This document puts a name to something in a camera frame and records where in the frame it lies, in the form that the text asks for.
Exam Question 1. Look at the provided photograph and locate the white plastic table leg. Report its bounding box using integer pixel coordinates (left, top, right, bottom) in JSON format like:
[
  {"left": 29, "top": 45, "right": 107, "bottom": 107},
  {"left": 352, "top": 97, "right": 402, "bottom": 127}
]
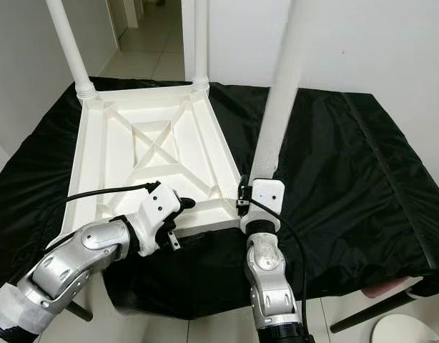
[
  {"left": 44, "top": 0, "right": 99, "bottom": 101},
  {"left": 191, "top": 0, "right": 212, "bottom": 91},
  {"left": 248, "top": 0, "right": 312, "bottom": 184}
]

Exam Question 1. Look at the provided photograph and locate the white round stool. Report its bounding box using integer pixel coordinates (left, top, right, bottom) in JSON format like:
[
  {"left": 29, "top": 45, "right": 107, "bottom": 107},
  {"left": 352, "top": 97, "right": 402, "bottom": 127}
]
[{"left": 370, "top": 314, "right": 435, "bottom": 343}]

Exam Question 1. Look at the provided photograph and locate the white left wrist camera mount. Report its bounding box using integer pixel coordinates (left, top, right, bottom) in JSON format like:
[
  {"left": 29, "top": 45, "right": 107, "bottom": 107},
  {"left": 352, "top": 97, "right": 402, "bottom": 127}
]
[{"left": 137, "top": 182, "right": 182, "bottom": 255}]

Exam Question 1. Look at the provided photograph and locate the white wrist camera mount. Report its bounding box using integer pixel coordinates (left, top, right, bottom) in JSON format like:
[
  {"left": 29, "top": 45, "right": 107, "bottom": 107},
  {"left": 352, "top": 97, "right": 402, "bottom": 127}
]
[
  {"left": 241, "top": 179, "right": 287, "bottom": 232},
  {"left": 137, "top": 182, "right": 182, "bottom": 255}
]

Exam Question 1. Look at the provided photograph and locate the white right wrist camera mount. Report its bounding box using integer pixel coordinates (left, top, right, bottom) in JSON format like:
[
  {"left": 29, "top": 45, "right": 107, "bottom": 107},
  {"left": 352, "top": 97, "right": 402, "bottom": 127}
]
[{"left": 241, "top": 179, "right": 287, "bottom": 232}]

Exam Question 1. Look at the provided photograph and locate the pink table corner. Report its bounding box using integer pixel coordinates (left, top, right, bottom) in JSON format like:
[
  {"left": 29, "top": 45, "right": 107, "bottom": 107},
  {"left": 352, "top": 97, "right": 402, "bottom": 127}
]
[{"left": 362, "top": 277, "right": 421, "bottom": 300}]

